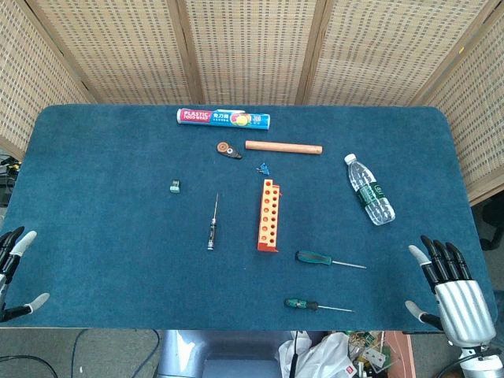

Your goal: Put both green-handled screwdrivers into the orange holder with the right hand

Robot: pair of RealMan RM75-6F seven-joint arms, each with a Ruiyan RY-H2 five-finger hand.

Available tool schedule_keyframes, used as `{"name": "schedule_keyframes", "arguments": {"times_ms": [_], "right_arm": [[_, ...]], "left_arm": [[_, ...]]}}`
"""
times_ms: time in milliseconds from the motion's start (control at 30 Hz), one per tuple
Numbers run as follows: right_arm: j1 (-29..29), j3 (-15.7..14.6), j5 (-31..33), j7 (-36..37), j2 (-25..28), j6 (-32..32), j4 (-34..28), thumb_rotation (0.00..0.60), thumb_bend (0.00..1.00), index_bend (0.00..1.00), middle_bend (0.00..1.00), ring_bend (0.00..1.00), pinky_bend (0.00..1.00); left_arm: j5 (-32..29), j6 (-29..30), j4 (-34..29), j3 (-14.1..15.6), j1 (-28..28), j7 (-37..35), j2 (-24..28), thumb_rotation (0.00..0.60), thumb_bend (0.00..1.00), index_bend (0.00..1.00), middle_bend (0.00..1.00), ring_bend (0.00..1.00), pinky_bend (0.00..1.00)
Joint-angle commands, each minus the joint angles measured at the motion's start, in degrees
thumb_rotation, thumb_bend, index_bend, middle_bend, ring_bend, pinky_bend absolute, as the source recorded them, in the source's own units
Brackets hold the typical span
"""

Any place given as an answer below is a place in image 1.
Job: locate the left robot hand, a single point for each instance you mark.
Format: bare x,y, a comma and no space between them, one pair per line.
12,256

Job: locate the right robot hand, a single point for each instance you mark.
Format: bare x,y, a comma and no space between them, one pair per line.
464,307

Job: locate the long teal black screwdriver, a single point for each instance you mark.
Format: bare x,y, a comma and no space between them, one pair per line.
313,258

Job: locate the short green black screwdriver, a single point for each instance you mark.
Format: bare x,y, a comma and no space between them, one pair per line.
299,304

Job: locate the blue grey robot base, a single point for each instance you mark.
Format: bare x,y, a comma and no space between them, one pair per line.
220,354

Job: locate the orange screwdriver holder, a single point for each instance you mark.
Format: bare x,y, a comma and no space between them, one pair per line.
261,236

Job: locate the black office chair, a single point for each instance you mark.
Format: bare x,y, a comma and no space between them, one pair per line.
494,220

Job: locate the pile of circuit boards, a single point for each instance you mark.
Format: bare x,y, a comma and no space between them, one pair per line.
370,348

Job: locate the blue carpet table mat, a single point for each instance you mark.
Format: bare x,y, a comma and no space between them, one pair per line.
118,236

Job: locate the clear water bottle green label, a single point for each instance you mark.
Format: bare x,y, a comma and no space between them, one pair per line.
370,193

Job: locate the white plastic bag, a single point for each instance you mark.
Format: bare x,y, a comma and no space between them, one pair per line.
323,356

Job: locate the small green block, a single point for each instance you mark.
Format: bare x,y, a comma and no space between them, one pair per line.
175,186

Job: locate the black precision screwdriver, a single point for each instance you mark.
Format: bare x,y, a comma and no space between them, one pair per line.
212,234

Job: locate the orange black correction tape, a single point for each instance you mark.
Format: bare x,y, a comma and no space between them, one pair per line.
226,149

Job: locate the wooden dowel rod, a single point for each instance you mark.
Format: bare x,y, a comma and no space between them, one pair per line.
283,147

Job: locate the small blue clips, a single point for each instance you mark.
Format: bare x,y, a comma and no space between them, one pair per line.
264,168

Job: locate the plastic food wrap box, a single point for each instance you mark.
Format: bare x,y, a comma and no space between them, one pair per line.
220,119

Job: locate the woven rattan folding screen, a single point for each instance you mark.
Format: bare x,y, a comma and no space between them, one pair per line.
252,47

